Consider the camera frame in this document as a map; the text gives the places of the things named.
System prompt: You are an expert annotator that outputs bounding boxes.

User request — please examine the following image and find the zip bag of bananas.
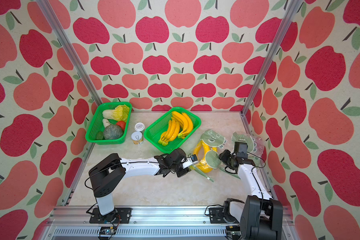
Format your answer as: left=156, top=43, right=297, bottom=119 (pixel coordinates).
left=231, top=132, right=265, bottom=160
left=189, top=129, right=227, bottom=183

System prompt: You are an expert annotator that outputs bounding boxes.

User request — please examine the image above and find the yellow banana bunch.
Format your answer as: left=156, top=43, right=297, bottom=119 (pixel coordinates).
left=172, top=111, right=194, bottom=139

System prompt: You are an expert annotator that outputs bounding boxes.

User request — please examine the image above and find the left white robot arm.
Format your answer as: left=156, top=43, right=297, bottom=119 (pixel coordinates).
left=89, top=148, right=198, bottom=216

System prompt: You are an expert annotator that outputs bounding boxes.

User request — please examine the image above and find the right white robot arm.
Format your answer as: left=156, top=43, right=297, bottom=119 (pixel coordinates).
left=219, top=150, right=284, bottom=240

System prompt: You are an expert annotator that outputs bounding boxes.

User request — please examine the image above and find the empty green plastic basket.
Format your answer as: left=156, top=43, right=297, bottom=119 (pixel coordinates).
left=144, top=107, right=202, bottom=154

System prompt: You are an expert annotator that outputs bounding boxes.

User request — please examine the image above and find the pull-tab tin can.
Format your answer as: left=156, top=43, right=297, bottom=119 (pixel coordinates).
left=131, top=131, right=144, bottom=145

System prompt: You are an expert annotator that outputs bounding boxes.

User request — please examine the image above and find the white lidded cup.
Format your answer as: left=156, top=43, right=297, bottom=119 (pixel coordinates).
left=135, top=122, right=146, bottom=133

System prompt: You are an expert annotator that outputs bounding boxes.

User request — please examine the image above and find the red tomato toy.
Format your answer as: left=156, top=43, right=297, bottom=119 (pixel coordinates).
left=116, top=121, right=126, bottom=132

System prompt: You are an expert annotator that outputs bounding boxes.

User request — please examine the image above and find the green netted melon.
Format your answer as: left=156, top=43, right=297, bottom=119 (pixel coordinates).
left=103, top=125, right=124, bottom=140

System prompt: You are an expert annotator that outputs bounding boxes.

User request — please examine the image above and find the napa cabbage toy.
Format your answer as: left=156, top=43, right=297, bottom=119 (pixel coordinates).
left=102, top=105, right=130, bottom=122

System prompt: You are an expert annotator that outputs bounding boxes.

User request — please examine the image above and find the green basket with vegetables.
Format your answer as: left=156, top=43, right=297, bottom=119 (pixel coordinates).
left=86, top=102, right=132, bottom=145

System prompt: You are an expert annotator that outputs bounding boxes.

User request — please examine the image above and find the green pepper toy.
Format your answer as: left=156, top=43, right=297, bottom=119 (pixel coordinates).
left=96, top=131, right=104, bottom=140

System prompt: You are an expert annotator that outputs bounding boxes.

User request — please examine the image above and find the white mushroom toy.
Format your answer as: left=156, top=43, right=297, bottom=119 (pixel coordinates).
left=102, top=119, right=111, bottom=128

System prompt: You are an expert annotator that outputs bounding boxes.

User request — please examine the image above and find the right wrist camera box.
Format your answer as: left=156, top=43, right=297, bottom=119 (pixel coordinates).
left=234, top=142, right=249, bottom=164

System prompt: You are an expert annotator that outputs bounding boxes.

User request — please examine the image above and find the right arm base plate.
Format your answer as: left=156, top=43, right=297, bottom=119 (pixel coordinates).
left=204, top=205, right=239, bottom=224

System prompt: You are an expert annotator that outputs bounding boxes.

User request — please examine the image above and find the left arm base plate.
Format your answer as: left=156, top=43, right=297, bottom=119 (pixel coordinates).
left=86, top=207, right=132, bottom=225

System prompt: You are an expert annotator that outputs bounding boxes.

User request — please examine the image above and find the front aluminium rail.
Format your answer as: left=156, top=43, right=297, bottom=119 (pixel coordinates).
left=41, top=205, right=301, bottom=240

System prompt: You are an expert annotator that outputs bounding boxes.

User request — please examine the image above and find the right aluminium frame post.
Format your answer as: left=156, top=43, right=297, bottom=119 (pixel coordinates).
left=240, top=0, right=304, bottom=120

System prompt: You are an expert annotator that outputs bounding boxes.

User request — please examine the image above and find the aluminium frame post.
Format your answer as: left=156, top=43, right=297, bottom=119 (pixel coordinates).
left=36, top=0, right=104, bottom=106
left=240, top=0, right=304, bottom=120

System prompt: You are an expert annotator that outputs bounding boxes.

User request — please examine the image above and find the left aluminium frame post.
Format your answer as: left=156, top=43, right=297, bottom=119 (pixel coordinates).
left=36, top=0, right=104, bottom=106

